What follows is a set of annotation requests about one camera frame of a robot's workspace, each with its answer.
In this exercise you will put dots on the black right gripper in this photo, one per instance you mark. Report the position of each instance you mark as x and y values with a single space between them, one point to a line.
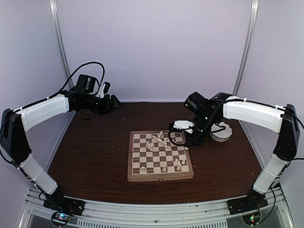
199 141

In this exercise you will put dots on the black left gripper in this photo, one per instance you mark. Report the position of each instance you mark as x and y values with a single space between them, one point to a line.
108 108

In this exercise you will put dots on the wooden chess board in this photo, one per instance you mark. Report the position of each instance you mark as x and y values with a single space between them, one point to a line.
139 156

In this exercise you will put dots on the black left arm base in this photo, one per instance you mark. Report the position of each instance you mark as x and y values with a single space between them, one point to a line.
57 201

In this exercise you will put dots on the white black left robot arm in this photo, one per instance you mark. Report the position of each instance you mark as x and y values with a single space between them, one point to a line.
25 127

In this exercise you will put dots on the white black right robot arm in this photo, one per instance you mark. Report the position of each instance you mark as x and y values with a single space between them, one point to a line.
281 120

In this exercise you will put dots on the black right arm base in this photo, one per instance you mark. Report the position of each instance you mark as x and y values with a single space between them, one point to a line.
252 201

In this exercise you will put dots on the lying white king piece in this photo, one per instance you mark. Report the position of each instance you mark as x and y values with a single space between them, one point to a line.
161 141

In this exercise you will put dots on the lying white queen piece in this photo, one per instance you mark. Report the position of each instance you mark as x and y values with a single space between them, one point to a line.
161 135

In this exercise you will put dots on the white scalloped bowl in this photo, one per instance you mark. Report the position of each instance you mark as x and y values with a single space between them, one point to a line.
220 132

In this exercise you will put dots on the white pawn cluster piece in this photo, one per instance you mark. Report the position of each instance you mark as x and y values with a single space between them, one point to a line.
150 146

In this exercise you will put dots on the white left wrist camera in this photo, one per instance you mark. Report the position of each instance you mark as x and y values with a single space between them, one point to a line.
104 90

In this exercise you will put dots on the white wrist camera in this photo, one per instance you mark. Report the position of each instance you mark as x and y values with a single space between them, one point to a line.
104 90
182 125

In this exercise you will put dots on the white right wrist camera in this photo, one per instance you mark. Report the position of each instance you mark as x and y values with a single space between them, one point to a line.
182 125

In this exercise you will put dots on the left aluminium corner post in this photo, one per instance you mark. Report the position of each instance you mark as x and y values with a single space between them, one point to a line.
56 21

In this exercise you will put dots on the aluminium corner post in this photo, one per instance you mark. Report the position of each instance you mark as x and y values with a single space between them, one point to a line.
56 21
251 27

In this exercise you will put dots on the right aluminium corner post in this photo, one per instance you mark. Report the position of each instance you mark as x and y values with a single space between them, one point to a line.
251 27

